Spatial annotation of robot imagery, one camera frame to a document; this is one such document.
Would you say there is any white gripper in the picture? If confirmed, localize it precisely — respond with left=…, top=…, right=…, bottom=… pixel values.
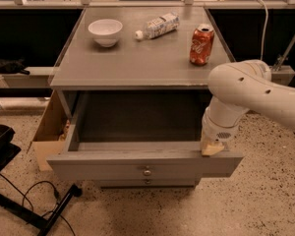
left=201, top=114, right=238, bottom=156

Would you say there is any grey top drawer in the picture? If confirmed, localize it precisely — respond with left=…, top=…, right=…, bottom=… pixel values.
left=48, top=90, right=243, bottom=181

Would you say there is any grey drawer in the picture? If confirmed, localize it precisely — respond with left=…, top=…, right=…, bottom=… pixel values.
left=48, top=90, right=243, bottom=181
left=96, top=179, right=199, bottom=188

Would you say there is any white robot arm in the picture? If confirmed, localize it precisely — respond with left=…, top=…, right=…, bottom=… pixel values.
left=201, top=60, right=295, bottom=156

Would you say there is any grey drawer cabinet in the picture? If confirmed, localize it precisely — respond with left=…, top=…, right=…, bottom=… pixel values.
left=48, top=5, right=243, bottom=190

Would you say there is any grey bottom drawer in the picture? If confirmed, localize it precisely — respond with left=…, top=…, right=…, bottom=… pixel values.
left=96, top=179, right=199, bottom=188

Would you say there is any red soda can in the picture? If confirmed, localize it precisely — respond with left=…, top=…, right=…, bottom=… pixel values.
left=190, top=24, right=214, bottom=66

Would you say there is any clear plastic water bottle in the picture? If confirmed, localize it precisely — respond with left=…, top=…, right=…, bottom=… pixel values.
left=135, top=13, right=180, bottom=40

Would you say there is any white ceramic bowl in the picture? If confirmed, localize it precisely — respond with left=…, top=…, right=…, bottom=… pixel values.
left=88, top=19, right=123, bottom=47

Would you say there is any brown cardboard box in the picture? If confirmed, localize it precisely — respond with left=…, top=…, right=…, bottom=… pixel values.
left=31, top=91, right=70, bottom=171

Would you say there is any black metal stand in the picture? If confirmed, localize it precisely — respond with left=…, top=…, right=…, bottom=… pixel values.
left=0, top=125, right=82, bottom=236

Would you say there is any black bag on ledge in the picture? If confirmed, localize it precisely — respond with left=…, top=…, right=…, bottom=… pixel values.
left=0, top=59, right=30, bottom=75

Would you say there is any white hanging cable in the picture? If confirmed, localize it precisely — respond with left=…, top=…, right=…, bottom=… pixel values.
left=255, top=0, right=270, bottom=62

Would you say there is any black floor cable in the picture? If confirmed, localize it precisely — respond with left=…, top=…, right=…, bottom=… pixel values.
left=0, top=172, right=77, bottom=236

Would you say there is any grey metal railing frame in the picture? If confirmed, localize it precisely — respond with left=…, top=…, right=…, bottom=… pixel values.
left=0, top=0, right=295, bottom=97

